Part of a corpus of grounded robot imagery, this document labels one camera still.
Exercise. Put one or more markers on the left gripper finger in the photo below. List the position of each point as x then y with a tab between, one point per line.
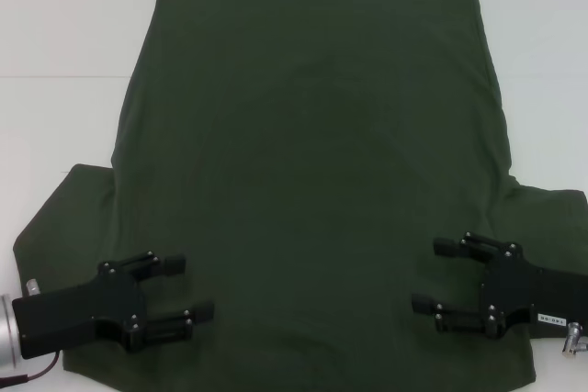
174	265
202	311

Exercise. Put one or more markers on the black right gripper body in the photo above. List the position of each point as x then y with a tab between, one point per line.
514	291

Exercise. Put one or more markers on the dark green t-shirt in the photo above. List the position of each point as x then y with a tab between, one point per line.
294	135

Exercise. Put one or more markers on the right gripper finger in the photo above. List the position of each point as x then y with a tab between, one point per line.
422	303
448	247

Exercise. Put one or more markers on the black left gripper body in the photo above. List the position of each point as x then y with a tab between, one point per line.
69	314

